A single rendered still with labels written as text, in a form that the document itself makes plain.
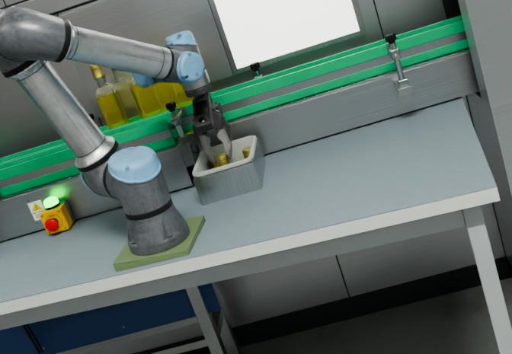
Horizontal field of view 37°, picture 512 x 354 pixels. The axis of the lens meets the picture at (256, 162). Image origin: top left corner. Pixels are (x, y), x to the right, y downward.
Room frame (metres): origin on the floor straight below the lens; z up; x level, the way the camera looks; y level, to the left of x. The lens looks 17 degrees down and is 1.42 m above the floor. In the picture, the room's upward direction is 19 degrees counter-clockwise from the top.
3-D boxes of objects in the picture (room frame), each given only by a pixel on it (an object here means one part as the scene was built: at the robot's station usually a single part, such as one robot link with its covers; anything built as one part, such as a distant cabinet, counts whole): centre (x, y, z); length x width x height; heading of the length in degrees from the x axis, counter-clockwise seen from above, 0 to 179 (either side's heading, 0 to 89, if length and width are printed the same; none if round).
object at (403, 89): (2.05, -0.46, 0.90); 0.17 x 0.05 x 0.23; 171
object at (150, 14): (2.39, -0.01, 1.15); 0.90 x 0.03 x 0.34; 81
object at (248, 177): (2.06, 0.07, 0.79); 0.27 x 0.17 x 0.08; 171
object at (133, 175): (1.74, 0.28, 0.94); 0.13 x 0.12 x 0.14; 34
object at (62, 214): (2.15, 0.61, 0.79); 0.07 x 0.07 x 0.07; 81
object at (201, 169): (2.04, 0.07, 0.80); 0.22 x 0.17 x 0.09; 171
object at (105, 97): (2.31, 0.36, 0.99); 0.06 x 0.06 x 0.21; 82
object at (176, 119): (2.15, 0.17, 0.95); 0.17 x 0.03 x 0.12; 171
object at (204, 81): (2.02, 0.09, 1.06); 0.08 x 0.08 x 0.05
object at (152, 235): (1.74, 0.28, 0.82); 0.15 x 0.15 x 0.10
